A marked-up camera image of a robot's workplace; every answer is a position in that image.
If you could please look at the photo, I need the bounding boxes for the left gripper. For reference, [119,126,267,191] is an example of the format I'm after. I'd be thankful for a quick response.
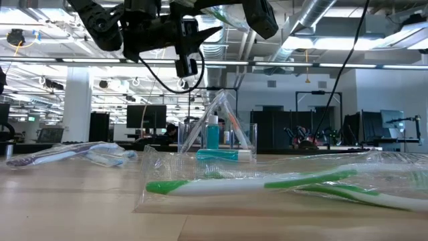
[122,0,224,80]

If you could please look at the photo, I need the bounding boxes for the pink white toothbrush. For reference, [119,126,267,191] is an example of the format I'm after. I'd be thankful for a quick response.
[179,89,227,155]

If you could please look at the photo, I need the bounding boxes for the orange white toothbrush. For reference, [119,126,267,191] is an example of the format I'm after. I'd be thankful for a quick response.
[220,95,250,151]

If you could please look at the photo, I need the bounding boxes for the blue white toothbrush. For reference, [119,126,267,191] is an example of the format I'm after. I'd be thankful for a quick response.
[80,143,138,168]

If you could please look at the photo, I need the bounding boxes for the purple white toothbrush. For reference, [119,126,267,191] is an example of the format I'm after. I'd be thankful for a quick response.
[5,142,126,169]

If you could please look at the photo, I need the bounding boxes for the person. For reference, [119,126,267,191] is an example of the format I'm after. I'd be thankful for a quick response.
[165,123,179,143]

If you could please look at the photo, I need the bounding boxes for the black flat monitor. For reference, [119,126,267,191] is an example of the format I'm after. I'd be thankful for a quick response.
[126,104,167,130]

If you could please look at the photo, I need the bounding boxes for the black partition curtain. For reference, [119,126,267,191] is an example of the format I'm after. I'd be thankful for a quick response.
[250,110,335,148]

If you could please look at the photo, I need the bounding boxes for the clear acrylic organizer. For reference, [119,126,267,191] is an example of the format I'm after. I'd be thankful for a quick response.
[177,122,258,155]

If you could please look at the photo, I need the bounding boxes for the red and black robot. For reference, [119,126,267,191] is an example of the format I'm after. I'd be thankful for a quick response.
[284,125,335,150]

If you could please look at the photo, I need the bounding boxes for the black tall cabinet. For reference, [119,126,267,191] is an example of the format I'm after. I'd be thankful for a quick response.
[88,112,110,143]

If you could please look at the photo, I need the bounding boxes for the white building pillar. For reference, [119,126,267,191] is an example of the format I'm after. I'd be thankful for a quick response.
[62,66,94,144]

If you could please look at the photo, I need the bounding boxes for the black screen panels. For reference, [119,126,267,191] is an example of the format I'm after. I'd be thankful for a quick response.
[342,112,382,138]

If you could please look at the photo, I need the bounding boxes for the white ceiling light panel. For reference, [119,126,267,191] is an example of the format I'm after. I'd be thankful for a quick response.
[384,6,428,51]

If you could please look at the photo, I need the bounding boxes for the tilted computer monitor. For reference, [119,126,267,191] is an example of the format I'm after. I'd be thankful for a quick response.
[380,109,406,140]

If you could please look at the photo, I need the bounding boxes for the long ceiling light bar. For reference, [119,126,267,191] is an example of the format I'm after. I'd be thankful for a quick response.
[0,57,428,70]

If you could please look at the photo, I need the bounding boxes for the grey mesh office chair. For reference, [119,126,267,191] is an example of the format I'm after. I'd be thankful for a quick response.
[35,127,65,145]

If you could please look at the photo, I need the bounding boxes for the black ceiling device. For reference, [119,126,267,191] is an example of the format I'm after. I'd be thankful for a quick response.
[6,28,26,48]

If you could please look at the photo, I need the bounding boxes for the black boom stand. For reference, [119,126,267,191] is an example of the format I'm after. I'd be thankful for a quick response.
[384,115,423,145]

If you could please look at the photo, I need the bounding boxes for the ribbed silver ceiling duct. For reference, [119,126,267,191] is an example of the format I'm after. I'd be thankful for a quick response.
[199,31,231,106]

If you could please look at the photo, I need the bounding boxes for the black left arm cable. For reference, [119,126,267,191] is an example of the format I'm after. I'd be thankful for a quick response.
[137,50,205,95]

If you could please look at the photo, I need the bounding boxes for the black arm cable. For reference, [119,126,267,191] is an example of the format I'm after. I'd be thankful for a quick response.
[137,50,205,95]
[313,0,371,135]

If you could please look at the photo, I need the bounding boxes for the yellow hanging cord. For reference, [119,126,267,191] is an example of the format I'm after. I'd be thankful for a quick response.
[304,49,312,84]

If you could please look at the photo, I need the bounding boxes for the black metal gantry frame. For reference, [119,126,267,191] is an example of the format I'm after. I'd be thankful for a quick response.
[294,90,344,141]

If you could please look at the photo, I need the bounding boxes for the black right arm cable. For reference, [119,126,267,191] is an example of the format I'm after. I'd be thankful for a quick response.
[313,0,371,135]

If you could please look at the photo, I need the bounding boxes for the silver metal post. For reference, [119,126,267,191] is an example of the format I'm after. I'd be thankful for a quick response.
[5,140,15,161]

